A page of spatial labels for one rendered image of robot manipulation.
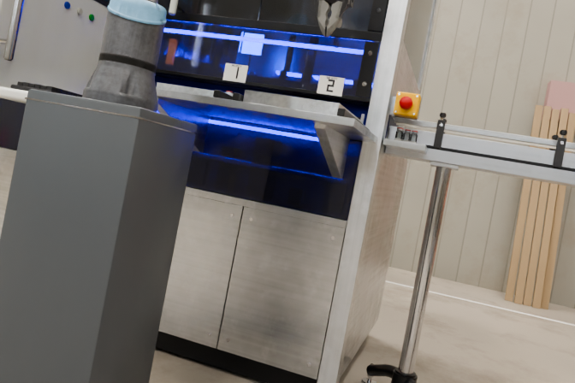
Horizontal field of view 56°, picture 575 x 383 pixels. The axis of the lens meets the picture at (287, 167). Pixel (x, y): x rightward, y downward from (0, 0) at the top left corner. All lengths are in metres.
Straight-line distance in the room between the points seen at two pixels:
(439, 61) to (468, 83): 0.34
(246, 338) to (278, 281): 0.22
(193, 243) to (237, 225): 0.17
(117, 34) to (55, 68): 0.76
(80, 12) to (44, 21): 0.16
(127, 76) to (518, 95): 4.52
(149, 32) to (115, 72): 0.11
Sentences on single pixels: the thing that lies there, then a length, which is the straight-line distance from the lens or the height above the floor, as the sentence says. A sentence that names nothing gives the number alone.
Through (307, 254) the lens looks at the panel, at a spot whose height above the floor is 0.47.
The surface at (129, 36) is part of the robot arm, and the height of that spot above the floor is 0.93.
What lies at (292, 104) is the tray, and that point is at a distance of 1.39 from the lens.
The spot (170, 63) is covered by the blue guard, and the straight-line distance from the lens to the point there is 2.00.
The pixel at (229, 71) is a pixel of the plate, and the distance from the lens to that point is 1.89.
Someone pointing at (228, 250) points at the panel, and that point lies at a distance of 1.85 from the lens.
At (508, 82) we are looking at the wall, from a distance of 5.34.
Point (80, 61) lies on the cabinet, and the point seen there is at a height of 0.95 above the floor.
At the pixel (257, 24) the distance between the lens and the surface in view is 1.90.
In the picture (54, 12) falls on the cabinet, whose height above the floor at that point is 1.07.
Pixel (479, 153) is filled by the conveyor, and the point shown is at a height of 0.89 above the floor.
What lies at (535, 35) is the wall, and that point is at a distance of 5.47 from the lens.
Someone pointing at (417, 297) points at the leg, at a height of 0.39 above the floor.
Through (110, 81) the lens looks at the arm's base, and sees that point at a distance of 1.12.
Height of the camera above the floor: 0.73
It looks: level
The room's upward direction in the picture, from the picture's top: 11 degrees clockwise
